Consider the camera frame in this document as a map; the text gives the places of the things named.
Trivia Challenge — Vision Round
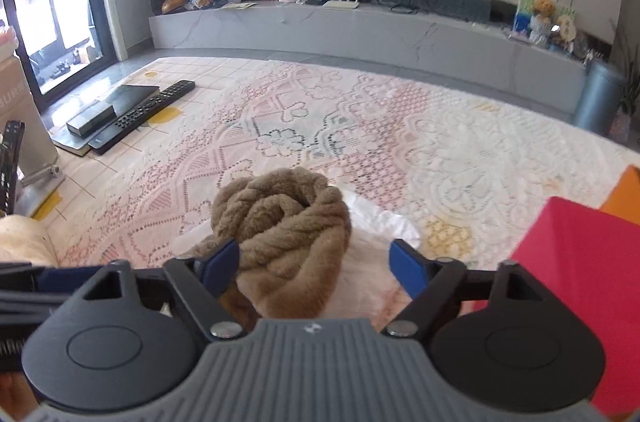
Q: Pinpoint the brown knotted plush rope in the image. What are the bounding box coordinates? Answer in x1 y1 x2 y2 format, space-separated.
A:
184 166 353 320

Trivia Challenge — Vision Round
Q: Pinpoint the lace patterned tablecloth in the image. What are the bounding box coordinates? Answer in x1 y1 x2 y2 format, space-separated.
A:
42 57 639 268

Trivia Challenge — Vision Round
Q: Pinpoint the red box with balls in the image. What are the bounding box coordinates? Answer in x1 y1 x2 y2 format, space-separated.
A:
511 197 640 416

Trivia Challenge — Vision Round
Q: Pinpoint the black remote control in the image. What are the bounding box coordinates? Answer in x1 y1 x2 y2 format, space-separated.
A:
89 80 195 155

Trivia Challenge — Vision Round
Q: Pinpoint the small grey box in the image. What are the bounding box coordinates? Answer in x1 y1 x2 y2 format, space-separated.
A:
66 102 116 138

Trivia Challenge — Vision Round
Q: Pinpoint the black notebook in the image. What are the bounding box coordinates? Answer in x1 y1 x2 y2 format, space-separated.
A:
52 84 160 157

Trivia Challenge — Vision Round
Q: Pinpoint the orange cardboard box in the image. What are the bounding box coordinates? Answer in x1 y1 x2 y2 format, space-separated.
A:
600 165 640 225

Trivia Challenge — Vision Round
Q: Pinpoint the marble tv console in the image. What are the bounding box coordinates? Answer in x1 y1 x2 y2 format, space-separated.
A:
149 2 586 113

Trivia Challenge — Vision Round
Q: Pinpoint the blue metal trash bin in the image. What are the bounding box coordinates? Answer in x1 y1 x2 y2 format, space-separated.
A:
573 60 625 136

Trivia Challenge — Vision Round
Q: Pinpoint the teddy bear on console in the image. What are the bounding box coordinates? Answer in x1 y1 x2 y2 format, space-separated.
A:
528 0 555 48

